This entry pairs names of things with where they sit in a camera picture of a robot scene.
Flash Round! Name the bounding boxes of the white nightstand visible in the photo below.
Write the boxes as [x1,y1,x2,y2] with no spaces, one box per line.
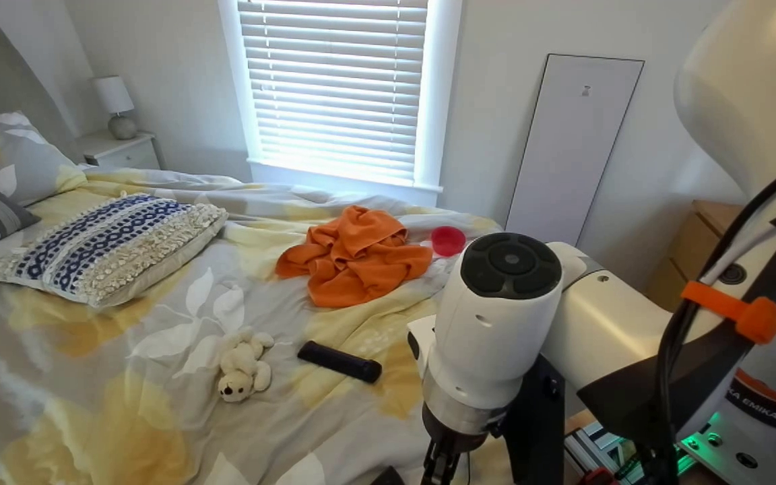
[79,133,161,171]

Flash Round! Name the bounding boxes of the white leaning board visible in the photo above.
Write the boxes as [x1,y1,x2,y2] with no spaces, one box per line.
[506,53,643,243]

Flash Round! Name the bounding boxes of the blue white beaded pillow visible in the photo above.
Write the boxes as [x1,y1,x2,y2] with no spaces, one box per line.
[0,195,226,311]

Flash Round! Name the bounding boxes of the yellow grey floral duvet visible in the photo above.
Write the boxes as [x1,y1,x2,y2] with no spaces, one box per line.
[0,164,517,485]

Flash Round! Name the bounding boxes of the white window blinds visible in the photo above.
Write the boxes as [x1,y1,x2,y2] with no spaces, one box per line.
[238,0,428,184]

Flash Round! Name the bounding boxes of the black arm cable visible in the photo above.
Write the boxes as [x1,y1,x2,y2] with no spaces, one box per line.
[656,148,776,485]

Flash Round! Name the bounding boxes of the yellow floral pillow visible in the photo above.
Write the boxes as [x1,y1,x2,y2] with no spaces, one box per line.
[0,111,83,204]

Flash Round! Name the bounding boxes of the orange cable clip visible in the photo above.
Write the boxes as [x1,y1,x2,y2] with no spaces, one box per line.
[683,280,776,344]

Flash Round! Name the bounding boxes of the black remote control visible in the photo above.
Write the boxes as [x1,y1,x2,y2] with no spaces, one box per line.
[299,342,382,383]

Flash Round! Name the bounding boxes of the white table lamp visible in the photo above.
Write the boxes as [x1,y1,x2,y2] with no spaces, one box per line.
[94,76,137,141]

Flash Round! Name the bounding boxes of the orange cloth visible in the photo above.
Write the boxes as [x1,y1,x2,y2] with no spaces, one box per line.
[274,204,431,307]

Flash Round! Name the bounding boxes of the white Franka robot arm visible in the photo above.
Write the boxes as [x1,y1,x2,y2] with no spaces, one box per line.
[409,0,776,485]

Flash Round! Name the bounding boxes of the white plush toy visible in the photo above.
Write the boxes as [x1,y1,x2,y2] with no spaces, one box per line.
[215,331,272,404]

